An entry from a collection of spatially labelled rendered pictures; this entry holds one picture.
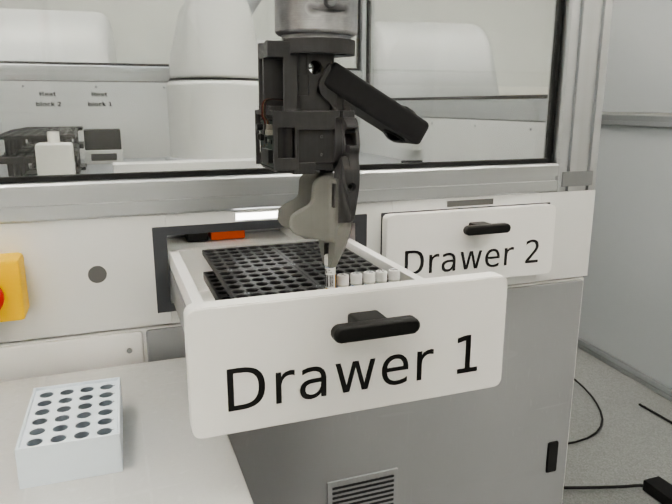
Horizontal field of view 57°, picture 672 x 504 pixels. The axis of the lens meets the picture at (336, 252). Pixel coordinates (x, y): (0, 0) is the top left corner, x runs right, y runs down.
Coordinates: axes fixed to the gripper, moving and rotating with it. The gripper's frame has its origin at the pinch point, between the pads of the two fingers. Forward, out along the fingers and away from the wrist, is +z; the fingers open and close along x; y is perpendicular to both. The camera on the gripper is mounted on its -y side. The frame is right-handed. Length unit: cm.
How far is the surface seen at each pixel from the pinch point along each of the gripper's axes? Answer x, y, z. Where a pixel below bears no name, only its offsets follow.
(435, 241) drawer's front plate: -21.2, -23.3, 5.0
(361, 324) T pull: 14.1, 3.0, 2.4
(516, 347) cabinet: -23, -40, 24
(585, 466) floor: -75, -110, 93
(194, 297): -3.3, 13.7, 4.4
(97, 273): -23.1, 22.9, 6.3
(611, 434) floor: -88, -132, 93
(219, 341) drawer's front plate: 10.7, 13.6, 3.7
